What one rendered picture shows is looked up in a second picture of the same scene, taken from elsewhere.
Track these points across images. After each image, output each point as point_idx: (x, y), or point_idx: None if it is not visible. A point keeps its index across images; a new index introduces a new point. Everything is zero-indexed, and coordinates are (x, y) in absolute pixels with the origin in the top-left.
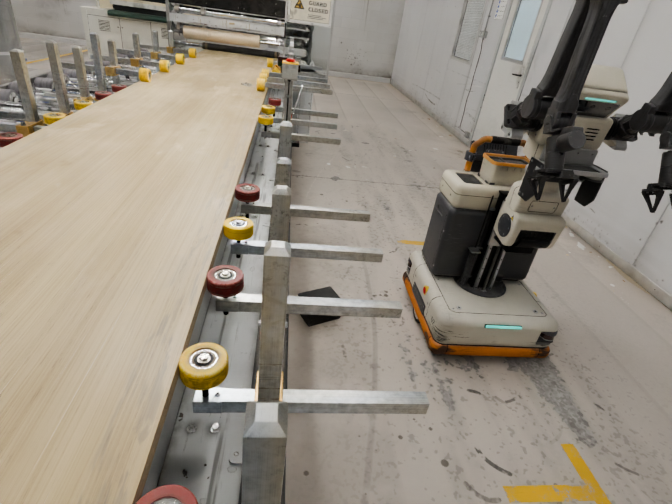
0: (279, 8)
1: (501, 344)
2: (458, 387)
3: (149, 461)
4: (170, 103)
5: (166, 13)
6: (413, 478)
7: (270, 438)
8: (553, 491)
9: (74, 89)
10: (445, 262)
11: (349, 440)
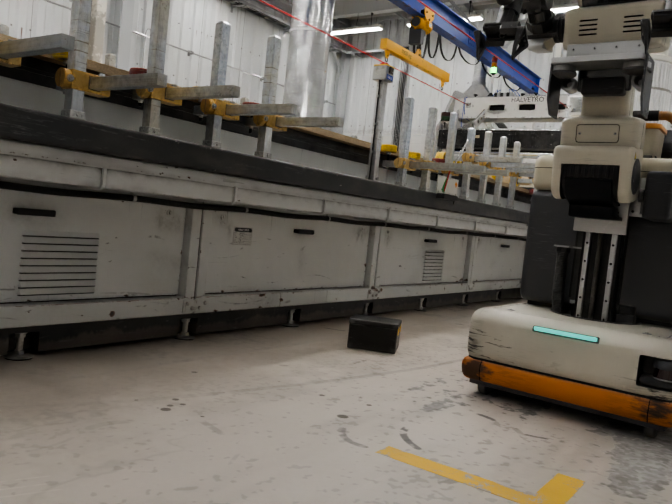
0: (556, 139)
1: (570, 373)
2: (467, 409)
3: (0, 38)
4: None
5: (433, 157)
6: (287, 406)
7: None
8: (461, 475)
9: None
10: (533, 275)
11: (264, 379)
